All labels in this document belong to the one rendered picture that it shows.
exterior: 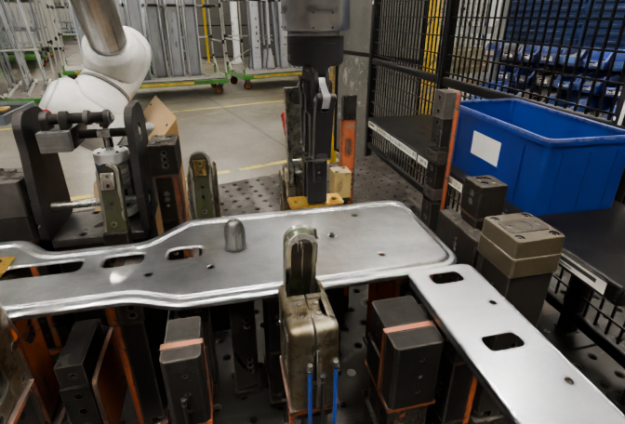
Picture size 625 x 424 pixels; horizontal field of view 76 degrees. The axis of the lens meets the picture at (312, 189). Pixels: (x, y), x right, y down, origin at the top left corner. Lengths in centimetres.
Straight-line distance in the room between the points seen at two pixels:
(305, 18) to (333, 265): 33
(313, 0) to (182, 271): 40
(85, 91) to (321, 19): 92
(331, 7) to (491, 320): 42
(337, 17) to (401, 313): 38
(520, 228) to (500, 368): 22
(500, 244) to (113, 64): 110
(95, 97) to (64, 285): 78
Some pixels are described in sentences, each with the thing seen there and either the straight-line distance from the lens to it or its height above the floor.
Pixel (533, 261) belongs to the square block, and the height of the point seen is 102.
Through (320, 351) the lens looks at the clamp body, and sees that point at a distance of 44.
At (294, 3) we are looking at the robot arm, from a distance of 52.
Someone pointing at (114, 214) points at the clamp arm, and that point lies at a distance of 76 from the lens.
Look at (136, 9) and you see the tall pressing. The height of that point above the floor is 141.
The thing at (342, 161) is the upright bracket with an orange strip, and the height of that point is 107.
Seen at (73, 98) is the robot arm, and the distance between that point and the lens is 131.
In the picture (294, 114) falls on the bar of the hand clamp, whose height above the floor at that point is 117.
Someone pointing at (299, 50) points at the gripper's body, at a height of 129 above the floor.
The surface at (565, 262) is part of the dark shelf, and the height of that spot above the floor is 101.
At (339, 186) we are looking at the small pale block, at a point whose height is 104.
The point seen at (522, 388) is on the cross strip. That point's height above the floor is 100.
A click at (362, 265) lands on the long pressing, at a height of 100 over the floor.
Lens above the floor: 133
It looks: 24 degrees down
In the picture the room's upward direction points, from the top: straight up
